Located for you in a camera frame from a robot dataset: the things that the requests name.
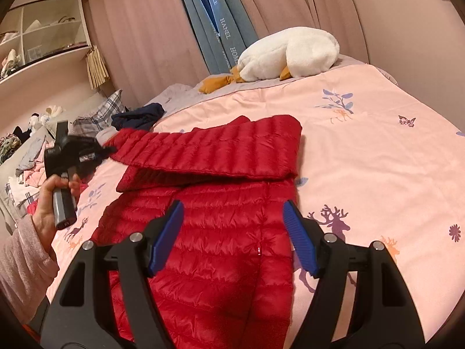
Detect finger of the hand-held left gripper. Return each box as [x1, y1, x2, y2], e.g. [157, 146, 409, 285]
[85, 142, 118, 168]

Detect white goose plush toy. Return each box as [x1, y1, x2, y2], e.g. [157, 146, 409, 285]
[198, 26, 340, 94]

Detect grey garment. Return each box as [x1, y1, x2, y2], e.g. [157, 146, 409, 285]
[15, 135, 47, 171]

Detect white dog plush toy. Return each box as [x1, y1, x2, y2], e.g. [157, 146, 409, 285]
[29, 105, 67, 131]

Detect floral cloth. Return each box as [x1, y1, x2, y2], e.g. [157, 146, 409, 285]
[0, 133, 23, 165]

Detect pink curtain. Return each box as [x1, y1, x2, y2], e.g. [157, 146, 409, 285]
[82, 0, 211, 109]
[225, 0, 371, 67]

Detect pink clothes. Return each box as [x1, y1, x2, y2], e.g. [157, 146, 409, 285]
[20, 162, 49, 188]

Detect plaid pillow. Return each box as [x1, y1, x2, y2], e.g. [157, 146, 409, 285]
[72, 89, 126, 139]

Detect person's left forearm pink sleeve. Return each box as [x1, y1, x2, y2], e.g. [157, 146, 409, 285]
[0, 214, 60, 326]

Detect navy garment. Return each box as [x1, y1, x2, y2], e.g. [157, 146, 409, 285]
[111, 102, 166, 132]

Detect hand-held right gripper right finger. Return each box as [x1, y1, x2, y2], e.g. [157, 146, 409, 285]
[282, 199, 425, 349]

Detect beige pleated lampshade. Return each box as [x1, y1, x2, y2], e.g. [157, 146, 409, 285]
[85, 44, 110, 90]

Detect person's left hand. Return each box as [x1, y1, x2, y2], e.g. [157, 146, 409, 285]
[31, 172, 83, 260]

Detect white shelf unit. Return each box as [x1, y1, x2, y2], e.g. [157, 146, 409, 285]
[0, 0, 93, 82]

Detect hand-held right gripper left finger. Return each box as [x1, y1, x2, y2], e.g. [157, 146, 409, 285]
[40, 200, 186, 349]

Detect light grey cloth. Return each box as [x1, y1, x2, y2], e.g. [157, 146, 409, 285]
[94, 127, 121, 145]

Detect pink deer printed duvet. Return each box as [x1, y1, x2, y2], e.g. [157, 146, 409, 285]
[47, 62, 465, 349]

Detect plaid cloth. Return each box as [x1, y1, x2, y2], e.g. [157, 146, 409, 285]
[4, 181, 37, 219]

